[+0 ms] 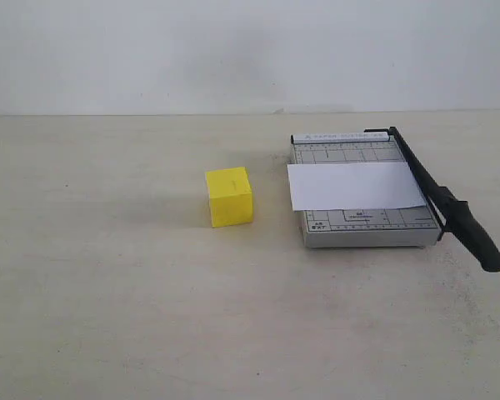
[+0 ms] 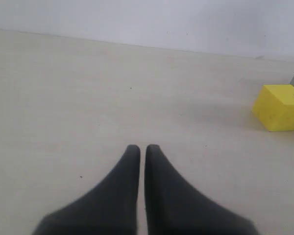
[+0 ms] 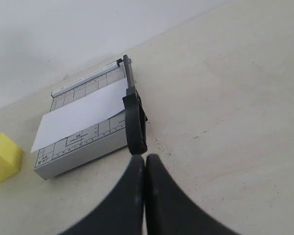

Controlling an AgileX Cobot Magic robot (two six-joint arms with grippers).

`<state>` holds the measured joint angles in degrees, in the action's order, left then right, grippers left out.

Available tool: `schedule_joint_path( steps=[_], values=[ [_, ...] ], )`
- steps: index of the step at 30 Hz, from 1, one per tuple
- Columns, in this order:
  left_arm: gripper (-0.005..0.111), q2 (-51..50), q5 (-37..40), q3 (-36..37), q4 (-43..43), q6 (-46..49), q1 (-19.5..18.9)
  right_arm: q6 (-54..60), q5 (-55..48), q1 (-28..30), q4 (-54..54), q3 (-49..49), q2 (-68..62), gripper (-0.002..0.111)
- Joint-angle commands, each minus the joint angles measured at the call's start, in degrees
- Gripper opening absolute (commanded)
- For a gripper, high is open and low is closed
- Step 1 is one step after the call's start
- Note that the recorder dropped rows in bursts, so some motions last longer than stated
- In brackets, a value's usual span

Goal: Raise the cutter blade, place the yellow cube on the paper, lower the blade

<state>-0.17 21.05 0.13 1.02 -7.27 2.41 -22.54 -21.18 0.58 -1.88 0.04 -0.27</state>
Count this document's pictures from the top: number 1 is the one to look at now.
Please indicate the yellow foam cube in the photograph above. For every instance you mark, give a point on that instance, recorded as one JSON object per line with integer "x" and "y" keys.
{"x": 230, "y": 197}

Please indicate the white paper sheet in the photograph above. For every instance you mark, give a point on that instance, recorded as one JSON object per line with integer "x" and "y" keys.
{"x": 348, "y": 186}

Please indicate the black cutter blade arm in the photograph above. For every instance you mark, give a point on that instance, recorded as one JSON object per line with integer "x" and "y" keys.
{"x": 459, "y": 220}

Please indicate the grey paper cutter base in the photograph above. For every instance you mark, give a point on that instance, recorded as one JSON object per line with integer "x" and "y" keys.
{"x": 361, "y": 228}

